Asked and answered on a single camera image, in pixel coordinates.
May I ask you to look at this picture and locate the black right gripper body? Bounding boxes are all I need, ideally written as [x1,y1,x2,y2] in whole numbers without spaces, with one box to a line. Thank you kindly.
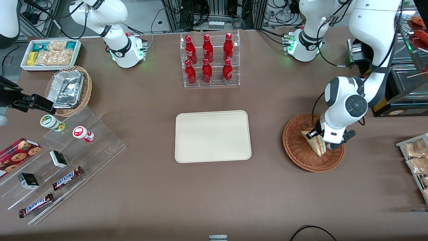
[0,76,34,108]

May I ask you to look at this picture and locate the triangular sandwich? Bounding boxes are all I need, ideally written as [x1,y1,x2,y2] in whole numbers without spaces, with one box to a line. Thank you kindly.
[300,129,327,157]

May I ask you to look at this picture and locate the brown round wicker basket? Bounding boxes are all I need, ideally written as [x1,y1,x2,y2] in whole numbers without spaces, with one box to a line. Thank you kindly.
[283,113,345,173]

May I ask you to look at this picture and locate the light oval wicker basket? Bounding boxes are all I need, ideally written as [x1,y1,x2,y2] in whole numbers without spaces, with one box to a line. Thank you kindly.
[45,66,93,117]

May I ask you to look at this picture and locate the tray of packaged snacks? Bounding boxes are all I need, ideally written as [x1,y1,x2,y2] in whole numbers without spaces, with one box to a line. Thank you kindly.
[396,133,428,205]

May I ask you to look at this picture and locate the cream rectangular serving tray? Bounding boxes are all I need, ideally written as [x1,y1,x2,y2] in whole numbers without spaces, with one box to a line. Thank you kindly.
[175,110,252,164]

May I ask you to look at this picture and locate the green label yogurt bottle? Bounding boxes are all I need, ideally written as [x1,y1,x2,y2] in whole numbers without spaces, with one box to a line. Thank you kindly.
[40,114,66,132]

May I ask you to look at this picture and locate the stacked aluminium foil containers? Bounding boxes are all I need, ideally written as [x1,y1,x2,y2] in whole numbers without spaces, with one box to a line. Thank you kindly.
[46,70,85,109]

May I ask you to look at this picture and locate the white rectangular snack bin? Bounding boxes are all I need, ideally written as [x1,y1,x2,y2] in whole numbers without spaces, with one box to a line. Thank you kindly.
[20,38,82,73]

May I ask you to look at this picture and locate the large clear cracker bag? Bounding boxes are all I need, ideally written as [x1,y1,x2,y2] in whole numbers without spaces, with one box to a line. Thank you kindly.
[34,49,74,66]

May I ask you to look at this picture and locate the red label yogurt bottle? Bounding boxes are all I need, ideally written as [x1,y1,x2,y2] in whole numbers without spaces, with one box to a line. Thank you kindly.
[72,126,95,143]

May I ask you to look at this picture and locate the red plaid cookie box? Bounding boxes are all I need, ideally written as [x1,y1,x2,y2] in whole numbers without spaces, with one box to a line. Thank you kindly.
[0,138,42,178]

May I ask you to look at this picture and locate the small black box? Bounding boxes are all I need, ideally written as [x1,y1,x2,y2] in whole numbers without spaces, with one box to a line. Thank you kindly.
[17,172,40,190]
[49,150,69,168]

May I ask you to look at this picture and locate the small clear cracker bag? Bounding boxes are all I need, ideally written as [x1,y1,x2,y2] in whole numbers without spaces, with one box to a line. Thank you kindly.
[47,41,68,52]

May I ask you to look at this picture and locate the black hot food display machine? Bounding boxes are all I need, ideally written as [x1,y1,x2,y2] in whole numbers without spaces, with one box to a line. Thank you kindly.
[347,5,428,117]

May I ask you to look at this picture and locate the clear acrylic stepped shelf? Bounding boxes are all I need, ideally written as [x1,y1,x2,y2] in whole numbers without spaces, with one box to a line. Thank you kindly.
[0,106,127,226]

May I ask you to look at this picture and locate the Snickers chocolate bar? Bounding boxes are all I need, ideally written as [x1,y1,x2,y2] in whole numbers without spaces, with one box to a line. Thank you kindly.
[18,192,55,219]
[52,166,84,191]

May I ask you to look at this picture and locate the red cola bottle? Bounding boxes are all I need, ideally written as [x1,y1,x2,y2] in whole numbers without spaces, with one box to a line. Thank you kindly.
[202,59,213,84]
[185,35,197,64]
[185,60,197,86]
[202,34,214,63]
[223,33,234,62]
[222,59,233,84]

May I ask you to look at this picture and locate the clear acrylic bottle rack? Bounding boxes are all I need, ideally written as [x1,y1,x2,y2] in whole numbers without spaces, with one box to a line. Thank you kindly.
[180,30,241,88]

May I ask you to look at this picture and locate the black cable loop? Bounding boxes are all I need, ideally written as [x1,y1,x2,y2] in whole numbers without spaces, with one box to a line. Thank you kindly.
[289,225,338,241]

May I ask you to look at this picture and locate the aluminium frame structure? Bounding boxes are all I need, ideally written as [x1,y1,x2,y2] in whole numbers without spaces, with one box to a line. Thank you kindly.
[161,0,269,33]

